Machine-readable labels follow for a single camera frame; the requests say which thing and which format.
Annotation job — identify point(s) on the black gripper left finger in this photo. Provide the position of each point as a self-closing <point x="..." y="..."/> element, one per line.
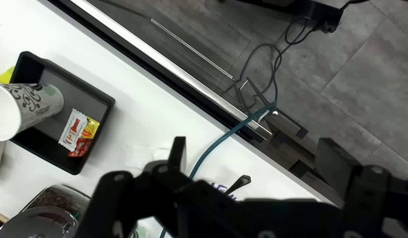
<point x="124" y="202"/>

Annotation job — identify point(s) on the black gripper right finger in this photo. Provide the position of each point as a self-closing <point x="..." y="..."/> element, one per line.
<point x="375" y="198"/>

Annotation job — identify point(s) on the silver spoon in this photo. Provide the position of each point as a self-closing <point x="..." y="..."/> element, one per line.
<point x="239" y="181"/>

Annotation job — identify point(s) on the red sauce packet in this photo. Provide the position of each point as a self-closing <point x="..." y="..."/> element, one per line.
<point x="81" y="146"/>

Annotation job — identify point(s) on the yellow sauce packet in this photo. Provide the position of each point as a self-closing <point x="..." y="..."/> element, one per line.
<point x="91" y="126"/>

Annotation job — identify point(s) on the white red ketchup packet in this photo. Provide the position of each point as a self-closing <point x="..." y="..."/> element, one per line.
<point x="73" y="126"/>

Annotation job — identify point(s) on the patterned plate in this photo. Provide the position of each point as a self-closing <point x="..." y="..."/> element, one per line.
<point x="217" y="186"/>

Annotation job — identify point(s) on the black plastic tray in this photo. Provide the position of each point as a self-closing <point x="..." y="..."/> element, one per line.
<point x="86" y="99"/>

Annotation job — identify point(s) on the patterned paper cup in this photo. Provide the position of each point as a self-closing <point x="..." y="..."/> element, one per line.
<point x="32" y="103"/>

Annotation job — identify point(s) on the yellow sticky note block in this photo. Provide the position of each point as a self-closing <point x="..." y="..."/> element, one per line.
<point x="6" y="75"/>

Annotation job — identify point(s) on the black stand base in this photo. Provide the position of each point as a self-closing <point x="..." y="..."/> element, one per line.
<point x="309" y="10"/>

